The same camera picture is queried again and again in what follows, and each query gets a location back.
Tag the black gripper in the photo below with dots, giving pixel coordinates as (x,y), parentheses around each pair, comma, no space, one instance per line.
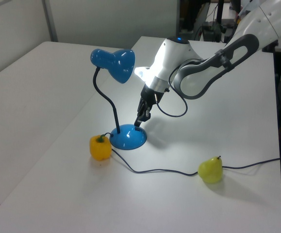
(150,97)

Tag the blue desk lamp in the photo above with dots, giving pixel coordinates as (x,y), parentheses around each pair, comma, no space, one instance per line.
(120,65)

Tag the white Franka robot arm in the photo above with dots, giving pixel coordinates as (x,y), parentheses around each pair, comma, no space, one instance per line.
(203,72)

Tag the yellow bell pepper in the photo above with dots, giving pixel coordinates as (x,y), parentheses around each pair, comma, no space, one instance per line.
(100,148)

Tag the yellow-green pear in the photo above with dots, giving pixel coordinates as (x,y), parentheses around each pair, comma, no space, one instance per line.
(210,170)

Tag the black pole with clamp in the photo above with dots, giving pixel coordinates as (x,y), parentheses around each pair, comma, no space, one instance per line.
(219,12)

